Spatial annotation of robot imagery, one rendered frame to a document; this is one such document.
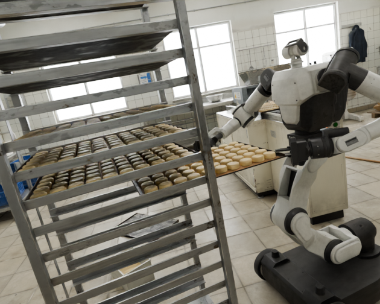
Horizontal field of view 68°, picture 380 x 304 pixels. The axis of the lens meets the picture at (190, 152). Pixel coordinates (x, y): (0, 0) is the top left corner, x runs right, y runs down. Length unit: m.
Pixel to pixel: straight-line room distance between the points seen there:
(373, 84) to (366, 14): 6.26
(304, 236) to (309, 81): 0.74
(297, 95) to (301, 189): 0.47
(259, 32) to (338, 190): 4.32
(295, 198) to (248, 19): 5.07
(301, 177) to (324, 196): 1.08
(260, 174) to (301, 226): 1.53
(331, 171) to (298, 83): 1.25
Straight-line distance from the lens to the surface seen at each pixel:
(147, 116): 0.94
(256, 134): 2.87
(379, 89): 1.32
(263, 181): 3.02
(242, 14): 6.22
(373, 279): 1.85
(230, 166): 1.12
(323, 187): 2.49
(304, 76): 1.36
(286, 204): 1.51
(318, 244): 1.72
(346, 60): 1.32
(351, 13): 7.34
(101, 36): 0.94
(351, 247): 1.82
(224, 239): 1.12
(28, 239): 0.99
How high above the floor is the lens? 1.31
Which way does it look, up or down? 13 degrees down
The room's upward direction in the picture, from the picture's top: 11 degrees counter-clockwise
